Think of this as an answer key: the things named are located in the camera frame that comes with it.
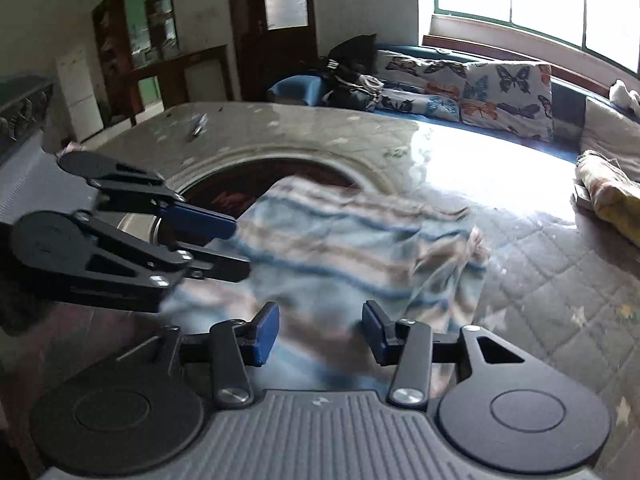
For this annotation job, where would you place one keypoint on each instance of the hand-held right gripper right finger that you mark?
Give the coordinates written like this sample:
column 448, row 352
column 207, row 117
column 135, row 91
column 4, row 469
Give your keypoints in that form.
column 374, row 332

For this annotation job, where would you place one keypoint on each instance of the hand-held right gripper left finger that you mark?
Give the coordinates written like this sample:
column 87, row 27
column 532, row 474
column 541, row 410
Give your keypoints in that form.
column 265, row 332

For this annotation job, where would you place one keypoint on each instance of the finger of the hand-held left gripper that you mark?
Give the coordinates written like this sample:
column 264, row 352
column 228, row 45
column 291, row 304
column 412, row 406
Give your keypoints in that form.
column 200, row 221
column 225, row 267

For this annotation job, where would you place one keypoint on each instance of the blue beige striped garment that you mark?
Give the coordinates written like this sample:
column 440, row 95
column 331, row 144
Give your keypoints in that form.
column 340, row 240

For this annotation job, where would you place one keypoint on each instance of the round glass turntable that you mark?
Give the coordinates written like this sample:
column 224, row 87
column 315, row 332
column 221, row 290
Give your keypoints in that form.
column 235, row 180

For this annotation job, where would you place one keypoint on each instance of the small toy car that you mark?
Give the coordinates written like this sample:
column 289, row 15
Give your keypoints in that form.
column 197, row 127

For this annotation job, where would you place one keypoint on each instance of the grey metal rack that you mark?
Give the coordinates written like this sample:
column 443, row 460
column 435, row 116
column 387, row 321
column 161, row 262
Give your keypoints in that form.
column 20, row 110

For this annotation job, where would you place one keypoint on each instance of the wooden side cabinet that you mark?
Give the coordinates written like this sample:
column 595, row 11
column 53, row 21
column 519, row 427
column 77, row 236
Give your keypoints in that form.
column 205, row 80

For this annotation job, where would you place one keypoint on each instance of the white refrigerator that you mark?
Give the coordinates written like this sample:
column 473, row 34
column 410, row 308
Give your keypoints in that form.
column 80, row 95

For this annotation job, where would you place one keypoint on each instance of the blue sofa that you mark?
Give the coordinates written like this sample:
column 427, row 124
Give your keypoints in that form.
column 295, row 87

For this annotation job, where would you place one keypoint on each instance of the dark wooden door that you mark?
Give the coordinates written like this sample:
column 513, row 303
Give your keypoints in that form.
column 250, row 60

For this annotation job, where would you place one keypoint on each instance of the grey quilted star table cover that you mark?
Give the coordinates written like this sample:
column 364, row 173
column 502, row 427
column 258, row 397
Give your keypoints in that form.
column 540, row 280

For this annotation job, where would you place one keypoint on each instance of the wooden display cabinet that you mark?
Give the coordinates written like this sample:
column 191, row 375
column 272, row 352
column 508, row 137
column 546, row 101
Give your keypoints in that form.
column 160, row 20

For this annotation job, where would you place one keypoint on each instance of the black bag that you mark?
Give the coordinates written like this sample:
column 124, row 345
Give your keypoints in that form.
column 350, row 55

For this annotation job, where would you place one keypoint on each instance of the butterfly print pillow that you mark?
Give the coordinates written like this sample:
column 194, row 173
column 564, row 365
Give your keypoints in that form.
column 420, row 85
column 505, row 95

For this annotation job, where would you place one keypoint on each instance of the folded yellow blanket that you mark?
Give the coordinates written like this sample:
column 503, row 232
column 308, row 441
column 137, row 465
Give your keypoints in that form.
column 610, row 195

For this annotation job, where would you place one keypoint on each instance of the grey cushion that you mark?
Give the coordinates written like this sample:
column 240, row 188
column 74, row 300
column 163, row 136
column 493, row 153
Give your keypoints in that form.
column 607, row 125

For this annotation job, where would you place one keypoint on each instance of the white plush toy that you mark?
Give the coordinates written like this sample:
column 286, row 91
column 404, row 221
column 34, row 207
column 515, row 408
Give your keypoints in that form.
column 622, row 95

